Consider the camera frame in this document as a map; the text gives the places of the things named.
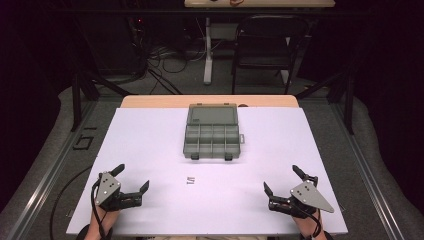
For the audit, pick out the black metal crossbar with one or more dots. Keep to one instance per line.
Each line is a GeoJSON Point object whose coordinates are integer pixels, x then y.
{"type": "Point", "coordinates": [166, 11]}

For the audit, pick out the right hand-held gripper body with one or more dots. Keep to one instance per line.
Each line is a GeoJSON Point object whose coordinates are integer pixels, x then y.
{"type": "Point", "coordinates": [305, 197]}

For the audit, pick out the aluminium floor rail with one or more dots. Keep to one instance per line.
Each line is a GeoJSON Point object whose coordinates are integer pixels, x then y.
{"type": "Point", "coordinates": [368, 180]}
{"type": "Point", "coordinates": [46, 181]}

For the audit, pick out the white table cover sheet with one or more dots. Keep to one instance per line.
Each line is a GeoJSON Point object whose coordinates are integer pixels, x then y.
{"type": "Point", "coordinates": [150, 146]}

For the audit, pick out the person's left hand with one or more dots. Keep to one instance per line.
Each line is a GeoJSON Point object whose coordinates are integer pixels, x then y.
{"type": "Point", "coordinates": [110, 216]}

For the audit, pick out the black folding chair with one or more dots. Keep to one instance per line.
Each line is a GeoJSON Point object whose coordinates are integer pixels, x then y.
{"type": "Point", "coordinates": [266, 50]}

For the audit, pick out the person's right hand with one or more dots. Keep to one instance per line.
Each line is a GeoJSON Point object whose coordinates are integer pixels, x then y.
{"type": "Point", "coordinates": [305, 223]}

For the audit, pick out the grey clear compartment box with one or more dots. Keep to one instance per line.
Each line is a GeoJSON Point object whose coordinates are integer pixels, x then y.
{"type": "Point", "coordinates": [212, 133]}

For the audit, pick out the black metal frame stand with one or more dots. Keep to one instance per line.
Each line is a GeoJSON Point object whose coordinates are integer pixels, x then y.
{"type": "Point", "coordinates": [77, 103]}
{"type": "Point", "coordinates": [348, 100]}

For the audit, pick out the small metal screw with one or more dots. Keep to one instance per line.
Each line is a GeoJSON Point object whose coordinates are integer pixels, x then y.
{"type": "Point", "coordinates": [191, 182]}
{"type": "Point", "coordinates": [190, 179]}

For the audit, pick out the desk with white leg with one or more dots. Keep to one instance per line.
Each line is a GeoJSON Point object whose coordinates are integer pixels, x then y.
{"type": "Point", "coordinates": [208, 60]}

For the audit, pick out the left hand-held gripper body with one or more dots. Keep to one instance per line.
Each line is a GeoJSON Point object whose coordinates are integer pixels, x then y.
{"type": "Point", "coordinates": [107, 190]}

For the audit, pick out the wooden table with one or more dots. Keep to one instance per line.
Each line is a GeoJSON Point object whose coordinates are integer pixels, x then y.
{"type": "Point", "coordinates": [206, 100]}

